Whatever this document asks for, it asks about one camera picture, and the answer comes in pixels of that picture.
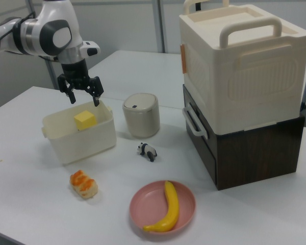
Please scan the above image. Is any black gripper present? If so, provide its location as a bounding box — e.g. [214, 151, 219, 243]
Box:
[57, 58, 105, 108]

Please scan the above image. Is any yellow cube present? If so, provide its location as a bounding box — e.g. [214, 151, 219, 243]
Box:
[73, 110, 97, 131]

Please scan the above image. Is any cream plastic open box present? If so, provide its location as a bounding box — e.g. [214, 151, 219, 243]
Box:
[41, 101, 117, 167]

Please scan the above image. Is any beige lidded trash can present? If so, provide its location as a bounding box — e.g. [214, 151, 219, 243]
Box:
[122, 92, 161, 139]

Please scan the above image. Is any small panda figurine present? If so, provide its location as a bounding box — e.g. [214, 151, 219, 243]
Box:
[136, 142, 158, 162]

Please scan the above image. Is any orange glazed toy bread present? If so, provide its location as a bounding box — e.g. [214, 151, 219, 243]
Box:
[69, 170, 99, 200]

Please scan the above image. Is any copper latch strip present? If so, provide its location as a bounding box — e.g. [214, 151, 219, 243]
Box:
[180, 43, 187, 75]

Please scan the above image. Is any pink round plate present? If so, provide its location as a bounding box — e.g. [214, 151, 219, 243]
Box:
[129, 180, 196, 233]

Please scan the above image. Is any yellow toy banana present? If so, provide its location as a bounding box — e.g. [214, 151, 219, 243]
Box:
[142, 180, 181, 226]

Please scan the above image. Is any dark brown wooden cabinet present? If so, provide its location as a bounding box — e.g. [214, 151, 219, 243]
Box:
[182, 84, 305, 191]

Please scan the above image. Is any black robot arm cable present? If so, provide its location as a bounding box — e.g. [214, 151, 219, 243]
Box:
[11, 0, 40, 31]

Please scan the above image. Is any white drawer handle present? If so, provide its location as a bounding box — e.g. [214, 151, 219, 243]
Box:
[182, 105, 209, 140]

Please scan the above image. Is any cream storage crate with handles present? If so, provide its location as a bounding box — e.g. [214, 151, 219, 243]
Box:
[178, 0, 306, 136]

